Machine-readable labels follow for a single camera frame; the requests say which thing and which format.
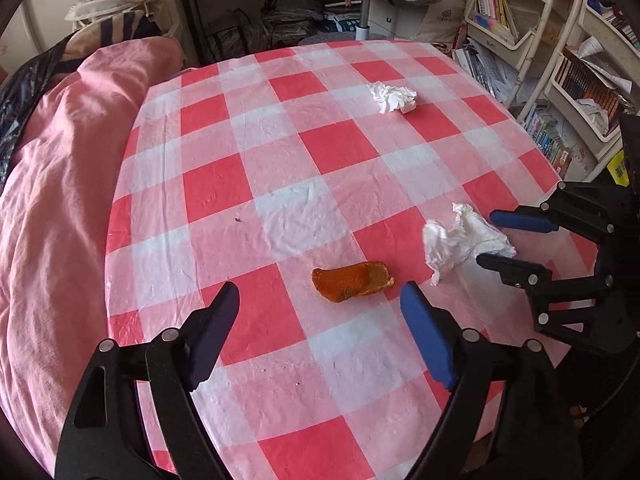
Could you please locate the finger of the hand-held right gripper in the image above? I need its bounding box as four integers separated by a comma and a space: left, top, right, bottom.
476, 253, 614, 347
489, 181, 627, 244

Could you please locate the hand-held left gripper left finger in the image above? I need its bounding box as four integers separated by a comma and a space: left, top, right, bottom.
54, 281, 241, 480

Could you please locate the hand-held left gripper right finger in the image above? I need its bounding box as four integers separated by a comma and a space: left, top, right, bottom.
400, 281, 583, 480

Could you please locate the orange peel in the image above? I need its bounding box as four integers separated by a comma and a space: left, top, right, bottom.
311, 260, 396, 305

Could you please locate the stack of colourful books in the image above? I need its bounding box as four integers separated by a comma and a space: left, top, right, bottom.
522, 102, 576, 178

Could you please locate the row of dark books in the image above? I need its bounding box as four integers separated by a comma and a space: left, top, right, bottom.
554, 52, 626, 121

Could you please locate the pile of papers and magazines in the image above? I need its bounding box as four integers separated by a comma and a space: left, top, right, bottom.
451, 40, 521, 103

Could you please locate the white bookshelf cart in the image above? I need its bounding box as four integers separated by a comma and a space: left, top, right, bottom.
464, 0, 640, 173

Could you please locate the red white checked tablecloth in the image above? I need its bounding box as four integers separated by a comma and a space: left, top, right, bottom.
102, 39, 603, 480

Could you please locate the small crumpled white tissue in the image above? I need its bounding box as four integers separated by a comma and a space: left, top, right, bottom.
366, 81, 419, 115

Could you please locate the pink blanket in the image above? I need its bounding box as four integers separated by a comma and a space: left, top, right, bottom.
0, 37, 183, 478

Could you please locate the row of upright books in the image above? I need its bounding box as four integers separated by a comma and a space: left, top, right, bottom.
474, 0, 521, 43

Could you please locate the white drawer cabinet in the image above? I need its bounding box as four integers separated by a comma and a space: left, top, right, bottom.
370, 0, 451, 43

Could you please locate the black plastic bag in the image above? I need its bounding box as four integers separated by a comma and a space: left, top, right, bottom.
0, 36, 78, 188

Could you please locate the striped beige pillow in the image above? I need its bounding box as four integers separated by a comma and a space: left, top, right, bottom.
62, 10, 151, 58

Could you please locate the beige canvas bag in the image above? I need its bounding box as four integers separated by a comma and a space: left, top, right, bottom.
65, 0, 163, 28

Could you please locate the black wire rack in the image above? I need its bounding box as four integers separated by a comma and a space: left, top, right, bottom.
206, 7, 261, 63

